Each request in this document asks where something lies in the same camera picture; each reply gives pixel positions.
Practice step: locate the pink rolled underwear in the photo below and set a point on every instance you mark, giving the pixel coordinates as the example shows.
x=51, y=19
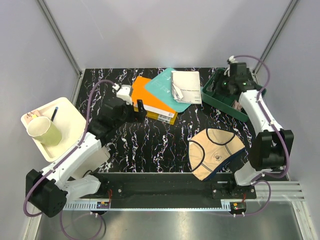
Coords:
x=237, y=106

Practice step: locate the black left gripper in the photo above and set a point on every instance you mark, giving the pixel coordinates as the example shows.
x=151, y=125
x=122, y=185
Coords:
x=136, y=117

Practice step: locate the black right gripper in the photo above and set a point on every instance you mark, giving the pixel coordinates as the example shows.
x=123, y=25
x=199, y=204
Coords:
x=218, y=87

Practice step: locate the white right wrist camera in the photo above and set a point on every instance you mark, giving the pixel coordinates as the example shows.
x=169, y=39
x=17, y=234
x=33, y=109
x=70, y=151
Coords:
x=231, y=60

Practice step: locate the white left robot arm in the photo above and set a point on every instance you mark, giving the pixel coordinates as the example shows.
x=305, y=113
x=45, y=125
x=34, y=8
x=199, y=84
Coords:
x=50, y=189

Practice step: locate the teal plastic board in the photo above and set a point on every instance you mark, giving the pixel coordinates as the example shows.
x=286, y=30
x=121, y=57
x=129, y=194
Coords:
x=160, y=87

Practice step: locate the orange folder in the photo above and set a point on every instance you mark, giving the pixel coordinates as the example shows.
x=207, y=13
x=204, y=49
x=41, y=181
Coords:
x=150, y=102

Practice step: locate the pink sticky note pad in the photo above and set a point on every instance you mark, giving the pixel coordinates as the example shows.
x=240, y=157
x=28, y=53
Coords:
x=29, y=116

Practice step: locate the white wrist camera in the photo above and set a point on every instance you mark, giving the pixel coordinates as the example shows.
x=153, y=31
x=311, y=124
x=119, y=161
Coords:
x=124, y=92
x=231, y=60

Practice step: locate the green compartment tray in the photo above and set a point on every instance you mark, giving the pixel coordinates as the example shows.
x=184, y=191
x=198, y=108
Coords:
x=222, y=102

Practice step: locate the white Canon safety booklet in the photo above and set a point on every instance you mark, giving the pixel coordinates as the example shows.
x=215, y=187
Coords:
x=186, y=87

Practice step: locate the blue black pen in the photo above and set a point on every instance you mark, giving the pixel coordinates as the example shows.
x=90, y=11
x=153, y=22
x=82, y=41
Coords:
x=54, y=113

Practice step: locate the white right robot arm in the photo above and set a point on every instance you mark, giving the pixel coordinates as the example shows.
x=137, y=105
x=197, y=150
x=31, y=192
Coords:
x=270, y=151

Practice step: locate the yellow binder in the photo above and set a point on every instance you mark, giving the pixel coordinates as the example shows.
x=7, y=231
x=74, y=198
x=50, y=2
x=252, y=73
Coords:
x=162, y=118

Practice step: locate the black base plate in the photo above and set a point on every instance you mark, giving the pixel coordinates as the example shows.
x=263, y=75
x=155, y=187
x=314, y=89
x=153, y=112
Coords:
x=169, y=191

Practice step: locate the beige underwear navy trim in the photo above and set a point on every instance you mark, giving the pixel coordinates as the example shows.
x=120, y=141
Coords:
x=211, y=150

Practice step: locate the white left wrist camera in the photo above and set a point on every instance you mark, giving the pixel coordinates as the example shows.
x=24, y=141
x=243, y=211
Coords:
x=124, y=92

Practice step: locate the green paper cup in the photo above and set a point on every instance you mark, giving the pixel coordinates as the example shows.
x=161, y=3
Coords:
x=44, y=131

